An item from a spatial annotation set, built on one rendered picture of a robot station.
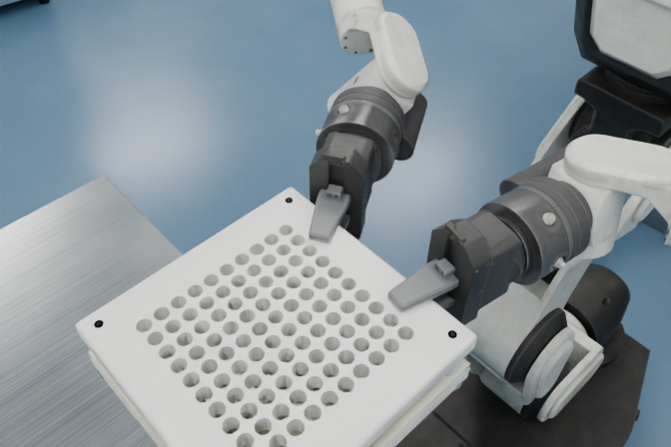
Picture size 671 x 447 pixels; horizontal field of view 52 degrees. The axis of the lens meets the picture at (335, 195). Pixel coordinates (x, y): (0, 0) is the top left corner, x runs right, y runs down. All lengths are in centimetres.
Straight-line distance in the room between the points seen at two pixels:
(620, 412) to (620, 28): 98
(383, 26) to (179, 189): 150
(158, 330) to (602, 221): 44
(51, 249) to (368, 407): 54
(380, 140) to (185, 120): 180
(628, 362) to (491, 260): 115
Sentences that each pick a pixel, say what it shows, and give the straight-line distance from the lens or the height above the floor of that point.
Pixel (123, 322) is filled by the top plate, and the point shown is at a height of 106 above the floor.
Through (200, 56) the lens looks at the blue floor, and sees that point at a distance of 280.
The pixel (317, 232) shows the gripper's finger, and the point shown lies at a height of 107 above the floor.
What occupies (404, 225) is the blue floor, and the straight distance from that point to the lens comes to 209.
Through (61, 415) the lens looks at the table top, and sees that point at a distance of 83.
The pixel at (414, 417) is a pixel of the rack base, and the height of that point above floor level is 101.
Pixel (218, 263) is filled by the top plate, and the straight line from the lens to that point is 65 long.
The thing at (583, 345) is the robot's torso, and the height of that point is 34.
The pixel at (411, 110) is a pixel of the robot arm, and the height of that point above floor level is 103.
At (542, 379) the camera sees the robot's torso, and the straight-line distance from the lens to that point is 115.
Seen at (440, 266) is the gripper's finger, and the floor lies 108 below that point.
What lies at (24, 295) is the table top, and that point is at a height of 87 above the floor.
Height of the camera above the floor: 156
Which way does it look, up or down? 46 degrees down
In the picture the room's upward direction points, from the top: straight up
